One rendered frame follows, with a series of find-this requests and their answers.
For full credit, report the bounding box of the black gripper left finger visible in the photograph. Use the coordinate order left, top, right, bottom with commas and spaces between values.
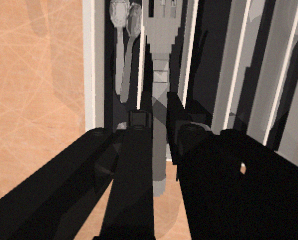
0, 91, 156, 240

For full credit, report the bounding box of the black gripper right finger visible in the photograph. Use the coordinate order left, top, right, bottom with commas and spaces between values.
166, 92, 298, 240

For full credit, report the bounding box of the grey cutlery tray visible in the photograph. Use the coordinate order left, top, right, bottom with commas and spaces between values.
82, 0, 92, 132
91, 0, 298, 166

